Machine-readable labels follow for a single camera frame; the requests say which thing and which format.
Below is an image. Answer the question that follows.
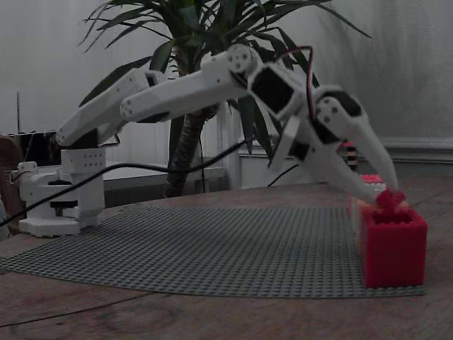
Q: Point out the red servo wire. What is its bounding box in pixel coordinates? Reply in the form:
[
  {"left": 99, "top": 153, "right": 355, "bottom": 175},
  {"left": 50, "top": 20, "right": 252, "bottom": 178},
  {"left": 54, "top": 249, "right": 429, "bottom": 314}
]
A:
[{"left": 282, "top": 45, "right": 319, "bottom": 118}]

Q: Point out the small red brick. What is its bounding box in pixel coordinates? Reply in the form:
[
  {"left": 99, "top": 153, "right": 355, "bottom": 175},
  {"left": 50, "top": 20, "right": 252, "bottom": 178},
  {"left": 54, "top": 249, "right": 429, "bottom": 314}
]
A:
[{"left": 376, "top": 189, "right": 406, "bottom": 214}]

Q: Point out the brown chair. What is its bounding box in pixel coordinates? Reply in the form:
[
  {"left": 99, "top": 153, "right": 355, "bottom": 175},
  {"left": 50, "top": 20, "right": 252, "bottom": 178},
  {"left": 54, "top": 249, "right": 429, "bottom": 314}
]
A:
[{"left": 0, "top": 134, "right": 26, "bottom": 239}]

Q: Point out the long black cable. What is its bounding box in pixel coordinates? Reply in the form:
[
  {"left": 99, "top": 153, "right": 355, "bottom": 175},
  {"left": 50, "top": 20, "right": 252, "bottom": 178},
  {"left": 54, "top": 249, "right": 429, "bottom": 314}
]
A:
[{"left": 0, "top": 139, "right": 249, "bottom": 228}]

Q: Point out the green potted palm plant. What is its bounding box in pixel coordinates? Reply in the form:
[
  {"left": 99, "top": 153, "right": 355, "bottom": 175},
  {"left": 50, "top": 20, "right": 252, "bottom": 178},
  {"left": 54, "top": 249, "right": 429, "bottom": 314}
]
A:
[{"left": 79, "top": 0, "right": 372, "bottom": 198}]

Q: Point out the red hollow toy-brick tower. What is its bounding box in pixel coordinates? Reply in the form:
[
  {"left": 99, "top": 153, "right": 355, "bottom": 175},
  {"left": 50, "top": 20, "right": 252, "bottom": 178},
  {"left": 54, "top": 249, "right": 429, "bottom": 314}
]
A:
[{"left": 360, "top": 207, "right": 430, "bottom": 288}]

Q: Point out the short black cable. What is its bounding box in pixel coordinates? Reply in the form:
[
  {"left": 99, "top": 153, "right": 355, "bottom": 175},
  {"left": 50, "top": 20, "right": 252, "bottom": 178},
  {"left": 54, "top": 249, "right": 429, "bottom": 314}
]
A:
[{"left": 266, "top": 161, "right": 302, "bottom": 188}]

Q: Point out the grey studded baseplate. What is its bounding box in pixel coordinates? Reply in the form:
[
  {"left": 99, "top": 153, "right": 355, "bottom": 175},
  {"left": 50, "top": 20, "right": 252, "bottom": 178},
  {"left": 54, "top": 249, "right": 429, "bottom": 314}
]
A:
[{"left": 0, "top": 204, "right": 428, "bottom": 299}]

